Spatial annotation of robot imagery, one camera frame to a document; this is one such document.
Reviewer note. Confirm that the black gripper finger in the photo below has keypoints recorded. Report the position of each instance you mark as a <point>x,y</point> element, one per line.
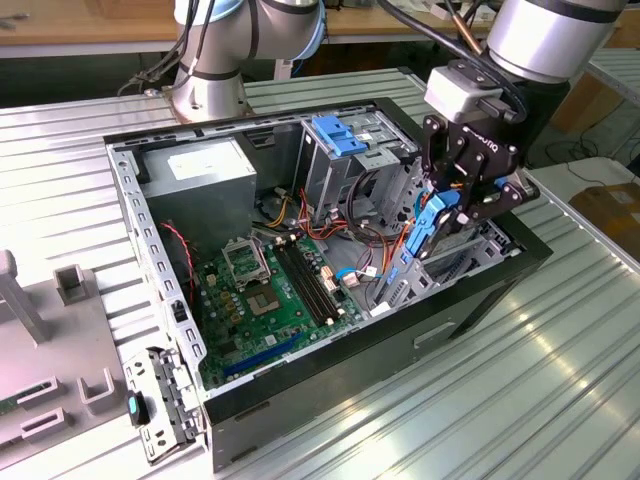
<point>510,200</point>
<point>435,150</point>

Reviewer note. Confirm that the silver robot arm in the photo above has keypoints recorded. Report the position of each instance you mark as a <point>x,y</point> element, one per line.
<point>210,95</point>

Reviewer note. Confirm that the perforated metal disk bay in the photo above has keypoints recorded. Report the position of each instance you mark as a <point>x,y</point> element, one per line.
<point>415,280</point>

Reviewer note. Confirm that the white low table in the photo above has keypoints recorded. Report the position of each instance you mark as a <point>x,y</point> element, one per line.
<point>575,175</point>

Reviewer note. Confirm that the blue plastic drive latch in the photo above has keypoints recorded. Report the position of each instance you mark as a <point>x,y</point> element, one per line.
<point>340,140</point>

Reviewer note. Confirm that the brown cardboard box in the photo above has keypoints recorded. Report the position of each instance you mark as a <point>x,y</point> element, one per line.
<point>610,215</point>

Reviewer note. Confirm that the silver drive cage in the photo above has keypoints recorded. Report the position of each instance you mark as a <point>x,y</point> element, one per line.
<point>320,175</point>

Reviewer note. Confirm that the black RAM slot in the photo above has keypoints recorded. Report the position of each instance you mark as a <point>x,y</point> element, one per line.
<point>314,277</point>
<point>300,282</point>

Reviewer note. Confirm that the CPU socket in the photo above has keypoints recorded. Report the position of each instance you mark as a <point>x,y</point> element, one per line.
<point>260,301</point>

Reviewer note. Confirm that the grey power supply unit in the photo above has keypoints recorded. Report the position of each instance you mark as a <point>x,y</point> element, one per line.
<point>200,200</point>

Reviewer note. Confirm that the green motherboard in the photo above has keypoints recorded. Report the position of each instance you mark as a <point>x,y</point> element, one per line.
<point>280,335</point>

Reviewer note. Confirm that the black open PC case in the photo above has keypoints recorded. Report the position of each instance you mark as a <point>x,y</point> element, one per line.
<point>350,400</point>

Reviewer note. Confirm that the blue expansion slot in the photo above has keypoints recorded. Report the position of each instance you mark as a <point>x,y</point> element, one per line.
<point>262,356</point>

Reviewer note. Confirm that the black case fan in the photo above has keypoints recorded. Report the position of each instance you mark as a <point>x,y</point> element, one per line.
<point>187,295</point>

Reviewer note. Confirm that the wooden desk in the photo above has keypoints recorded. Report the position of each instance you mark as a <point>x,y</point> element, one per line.
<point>75,25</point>

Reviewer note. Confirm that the grey parts rack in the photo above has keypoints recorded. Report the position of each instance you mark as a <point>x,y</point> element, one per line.
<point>75,350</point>

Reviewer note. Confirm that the green RAM stick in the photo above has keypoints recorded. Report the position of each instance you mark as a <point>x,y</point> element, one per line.
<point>9,406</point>

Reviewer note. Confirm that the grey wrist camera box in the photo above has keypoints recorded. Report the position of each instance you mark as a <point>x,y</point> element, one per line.
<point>450,95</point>

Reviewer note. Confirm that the metal frame table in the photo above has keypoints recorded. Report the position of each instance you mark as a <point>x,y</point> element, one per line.
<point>620,65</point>

